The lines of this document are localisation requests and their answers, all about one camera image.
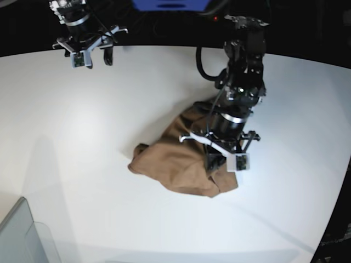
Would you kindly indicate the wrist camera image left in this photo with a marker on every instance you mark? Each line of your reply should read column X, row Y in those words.
column 77, row 60

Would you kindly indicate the translucent plastic bin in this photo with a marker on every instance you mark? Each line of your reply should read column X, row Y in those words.
column 26, row 240

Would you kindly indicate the black cable image right arm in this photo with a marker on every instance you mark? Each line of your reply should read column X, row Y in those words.
column 210, row 68

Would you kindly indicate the brown t-shirt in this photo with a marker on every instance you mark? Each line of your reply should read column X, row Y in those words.
column 181, row 166

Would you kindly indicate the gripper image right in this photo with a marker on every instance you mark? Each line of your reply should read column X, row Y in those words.
column 224, row 135

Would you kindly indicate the blue box at top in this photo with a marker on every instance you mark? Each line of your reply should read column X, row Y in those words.
column 170, row 5

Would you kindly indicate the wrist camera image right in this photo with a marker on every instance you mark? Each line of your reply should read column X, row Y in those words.
column 238, row 162

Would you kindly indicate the black power strip red light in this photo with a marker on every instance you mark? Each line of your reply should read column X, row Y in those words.
column 217, row 18

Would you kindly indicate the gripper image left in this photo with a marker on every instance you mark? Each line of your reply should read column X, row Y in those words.
column 82, row 40

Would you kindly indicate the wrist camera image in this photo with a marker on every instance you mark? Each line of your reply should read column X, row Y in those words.
column 77, row 60
column 238, row 162

